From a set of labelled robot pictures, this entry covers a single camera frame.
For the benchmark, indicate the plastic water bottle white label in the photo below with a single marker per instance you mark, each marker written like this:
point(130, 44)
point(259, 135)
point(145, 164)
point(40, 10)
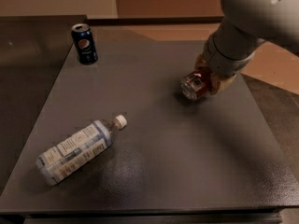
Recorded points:
point(62, 160)

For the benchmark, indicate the blue pepsi can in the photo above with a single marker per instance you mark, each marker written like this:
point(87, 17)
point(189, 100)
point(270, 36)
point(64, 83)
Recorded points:
point(83, 40)

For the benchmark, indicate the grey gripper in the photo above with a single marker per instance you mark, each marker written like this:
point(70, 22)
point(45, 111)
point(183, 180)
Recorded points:
point(224, 63)

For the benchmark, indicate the red coke can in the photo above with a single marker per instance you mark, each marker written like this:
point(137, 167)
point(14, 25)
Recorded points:
point(196, 84)

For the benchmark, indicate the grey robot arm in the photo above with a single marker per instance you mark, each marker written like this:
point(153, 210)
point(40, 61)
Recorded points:
point(246, 25)

